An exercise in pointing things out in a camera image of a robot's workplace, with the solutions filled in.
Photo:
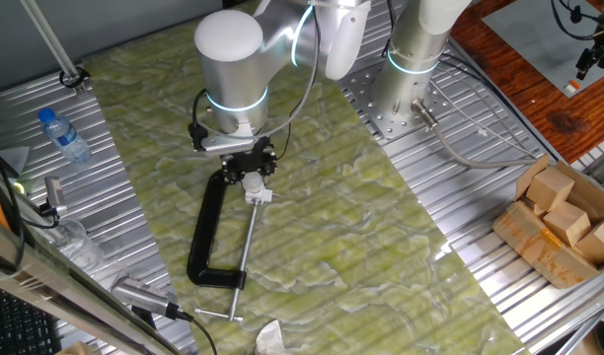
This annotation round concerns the grey triangular sheet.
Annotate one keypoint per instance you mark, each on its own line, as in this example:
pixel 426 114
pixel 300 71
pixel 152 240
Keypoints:
pixel 13 158

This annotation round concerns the black keyboard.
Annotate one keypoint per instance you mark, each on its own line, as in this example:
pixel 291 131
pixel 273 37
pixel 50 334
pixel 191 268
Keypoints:
pixel 16 325

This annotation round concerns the black C-clamp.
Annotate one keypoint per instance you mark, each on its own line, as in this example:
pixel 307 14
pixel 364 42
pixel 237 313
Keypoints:
pixel 203 232

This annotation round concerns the small orange white item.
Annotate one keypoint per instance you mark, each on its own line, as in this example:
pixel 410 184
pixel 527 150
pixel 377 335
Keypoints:
pixel 572 86

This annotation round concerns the metal tripod pole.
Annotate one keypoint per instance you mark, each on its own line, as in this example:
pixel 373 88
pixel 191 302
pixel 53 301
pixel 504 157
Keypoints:
pixel 48 37

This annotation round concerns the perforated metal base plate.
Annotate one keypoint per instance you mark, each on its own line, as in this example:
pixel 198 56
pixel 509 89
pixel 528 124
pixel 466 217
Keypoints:
pixel 361 93

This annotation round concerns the silver camera with black mount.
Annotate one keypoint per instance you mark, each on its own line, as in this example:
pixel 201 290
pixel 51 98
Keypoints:
pixel 54 192

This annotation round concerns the clear water bottle blue cap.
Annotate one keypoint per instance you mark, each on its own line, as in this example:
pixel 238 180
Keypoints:
pixel 65 137

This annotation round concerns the white light bulb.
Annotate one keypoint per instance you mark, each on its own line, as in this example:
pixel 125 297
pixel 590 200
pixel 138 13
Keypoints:
pixel 252 182

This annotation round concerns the small cardboard box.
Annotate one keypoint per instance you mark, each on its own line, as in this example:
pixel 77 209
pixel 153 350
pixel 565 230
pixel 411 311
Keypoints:
pixel 75 349

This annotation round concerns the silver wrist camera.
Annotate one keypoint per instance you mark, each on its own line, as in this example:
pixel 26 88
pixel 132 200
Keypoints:
pixel 218 143

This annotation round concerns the grey pad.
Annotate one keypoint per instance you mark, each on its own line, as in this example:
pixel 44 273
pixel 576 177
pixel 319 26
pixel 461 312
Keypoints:
pixel 534 44

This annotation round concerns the silver ribbed camera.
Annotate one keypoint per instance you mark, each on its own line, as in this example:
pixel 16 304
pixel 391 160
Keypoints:
pixel 139 296

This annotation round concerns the green marble pattern mat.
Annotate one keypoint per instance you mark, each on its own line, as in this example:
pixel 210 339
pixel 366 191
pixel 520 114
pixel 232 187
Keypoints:
pixel 331 222

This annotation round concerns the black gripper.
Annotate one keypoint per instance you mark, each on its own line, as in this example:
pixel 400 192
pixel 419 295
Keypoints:
pixel 250 158

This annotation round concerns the brown wooden table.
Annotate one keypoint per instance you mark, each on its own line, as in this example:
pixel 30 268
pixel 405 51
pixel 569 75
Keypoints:
pixel 544 113

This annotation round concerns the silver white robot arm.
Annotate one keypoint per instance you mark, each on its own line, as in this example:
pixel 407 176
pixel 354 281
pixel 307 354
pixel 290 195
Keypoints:
pixel 233 69

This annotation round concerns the wooden block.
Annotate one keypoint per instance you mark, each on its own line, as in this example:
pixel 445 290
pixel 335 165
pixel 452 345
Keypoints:
pixel 535 207
pixel 567 223
pixel 598 241
pixel 549 190

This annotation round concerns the aluminium profile rail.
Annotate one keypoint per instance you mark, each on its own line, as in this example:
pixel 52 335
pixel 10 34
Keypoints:
pixel 588 330

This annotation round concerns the crumpled white tissue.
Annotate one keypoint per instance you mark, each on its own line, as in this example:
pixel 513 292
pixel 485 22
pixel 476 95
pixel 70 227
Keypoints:
pixel 270 340

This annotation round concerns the large cardboard box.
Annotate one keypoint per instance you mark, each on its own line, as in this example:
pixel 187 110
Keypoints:
pixel 539 251

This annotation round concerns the aluminium frame bar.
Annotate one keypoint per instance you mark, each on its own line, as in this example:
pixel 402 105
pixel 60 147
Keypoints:
pixel 60 291

